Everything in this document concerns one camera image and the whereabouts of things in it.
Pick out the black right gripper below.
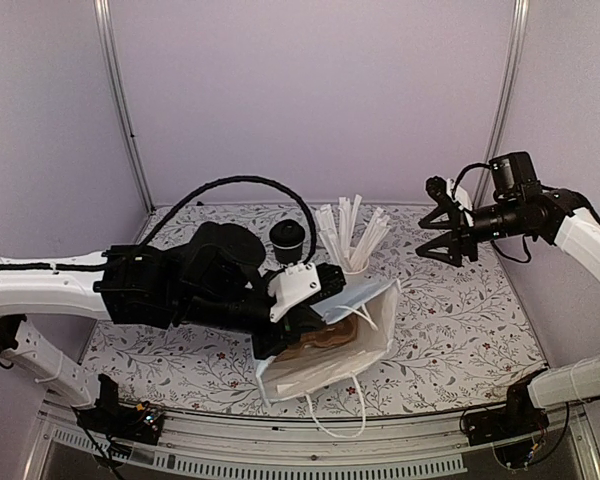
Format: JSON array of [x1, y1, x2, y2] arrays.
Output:
[[417, 198, 524, 266]]

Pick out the brown cardboard cup carrier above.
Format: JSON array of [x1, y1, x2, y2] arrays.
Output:
[[275, 315, 359, 362]]

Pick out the light blue paper bag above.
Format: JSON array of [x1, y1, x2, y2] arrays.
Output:
[[254, 279, 401, 439]]

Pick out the black paper coffee cup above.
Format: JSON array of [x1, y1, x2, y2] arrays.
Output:
[[272, 242, 303, 265]]

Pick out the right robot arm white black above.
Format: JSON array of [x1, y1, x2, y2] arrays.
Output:
[[416, 151, 600, 436]]

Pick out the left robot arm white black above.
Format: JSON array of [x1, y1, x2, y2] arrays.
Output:
[[0, 222, 325, 434]]

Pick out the bundle of white wrapped straws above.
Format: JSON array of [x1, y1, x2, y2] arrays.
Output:
[[314, 194, 391, 268]]

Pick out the white paper cup holding straws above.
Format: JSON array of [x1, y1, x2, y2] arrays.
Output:
[[342, 258, 370, 276]]

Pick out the floral patterned table mat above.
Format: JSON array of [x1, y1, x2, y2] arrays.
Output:
[[82, 205, 545, 418]]

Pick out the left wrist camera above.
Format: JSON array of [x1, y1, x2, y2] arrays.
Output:
[[267, 262, 346, 323]]

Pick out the right aluminium frame post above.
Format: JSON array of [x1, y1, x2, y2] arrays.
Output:
[[472, 0, 531, 211]]

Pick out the aluminium frame post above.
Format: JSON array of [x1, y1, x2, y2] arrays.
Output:
[[472, 0, 531, 211], [93, 0, 156, 214]]

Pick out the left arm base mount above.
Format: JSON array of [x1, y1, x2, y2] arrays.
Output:
[[74, 400, 165, 445]]

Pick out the black braided cable loop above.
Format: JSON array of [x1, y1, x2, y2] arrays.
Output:
[[142, 172, 317, 266]]

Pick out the front aluminium rail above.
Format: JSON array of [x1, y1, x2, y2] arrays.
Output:
[[23, 396, 600, 479]]

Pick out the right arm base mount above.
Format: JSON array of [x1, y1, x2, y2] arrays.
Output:
[[459, 407, 549, 470]]

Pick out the left aluminium frame post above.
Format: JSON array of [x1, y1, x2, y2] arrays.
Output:
[[93, 0, 156, 214]]

